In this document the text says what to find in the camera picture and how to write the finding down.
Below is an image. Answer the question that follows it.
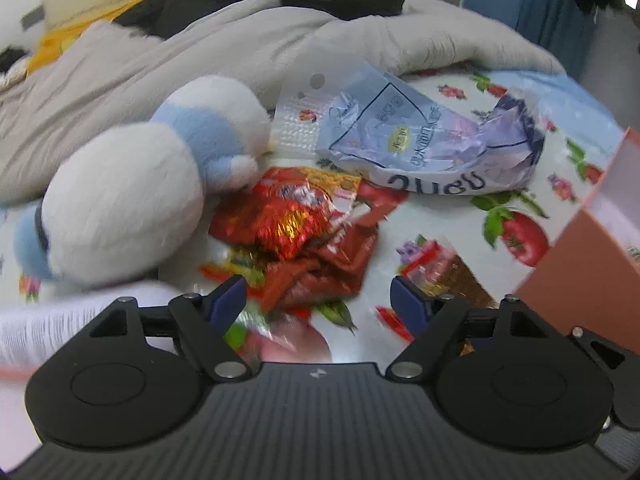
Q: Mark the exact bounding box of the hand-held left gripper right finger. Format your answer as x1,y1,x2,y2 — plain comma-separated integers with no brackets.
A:
385,275,567,382

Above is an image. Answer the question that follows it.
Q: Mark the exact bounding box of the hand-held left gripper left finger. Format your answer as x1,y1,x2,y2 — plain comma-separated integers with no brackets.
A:
87,276,254,384

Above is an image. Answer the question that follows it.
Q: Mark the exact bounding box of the yellow cloth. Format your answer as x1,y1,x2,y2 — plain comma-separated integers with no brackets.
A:
25,0,162,79

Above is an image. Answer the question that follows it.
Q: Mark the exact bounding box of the blue board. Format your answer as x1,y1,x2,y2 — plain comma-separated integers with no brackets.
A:
516,0,600,63

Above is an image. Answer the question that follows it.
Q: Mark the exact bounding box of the fruit print sheet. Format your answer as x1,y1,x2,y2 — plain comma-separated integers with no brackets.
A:
0,69,627,367

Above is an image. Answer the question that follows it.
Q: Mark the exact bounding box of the light blue crumpled bag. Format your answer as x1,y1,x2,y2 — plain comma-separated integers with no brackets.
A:
315,57,547,197

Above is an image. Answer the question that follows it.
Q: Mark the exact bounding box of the clear blister packet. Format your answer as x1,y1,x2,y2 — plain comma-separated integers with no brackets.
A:
270,57,377,154

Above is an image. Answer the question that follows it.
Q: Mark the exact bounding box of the white and blue plush toy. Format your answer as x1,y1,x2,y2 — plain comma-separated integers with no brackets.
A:
12,75,274,289

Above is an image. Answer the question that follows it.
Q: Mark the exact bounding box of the dark red snack packet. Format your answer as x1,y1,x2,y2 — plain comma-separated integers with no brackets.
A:
259,219,379,312

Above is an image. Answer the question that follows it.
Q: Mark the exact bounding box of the pink cardboard box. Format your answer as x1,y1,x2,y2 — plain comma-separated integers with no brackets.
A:
515,127,640,337

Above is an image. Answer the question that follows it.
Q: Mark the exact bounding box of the grey blanket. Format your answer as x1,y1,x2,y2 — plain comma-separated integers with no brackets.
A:
0,0,566,207

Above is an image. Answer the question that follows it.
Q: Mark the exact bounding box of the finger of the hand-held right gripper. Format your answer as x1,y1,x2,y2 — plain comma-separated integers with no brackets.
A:
569,326,640,402

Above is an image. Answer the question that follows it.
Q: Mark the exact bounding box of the red shiny snack packet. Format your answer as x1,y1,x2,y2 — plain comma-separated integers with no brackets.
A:
207,166,364,262

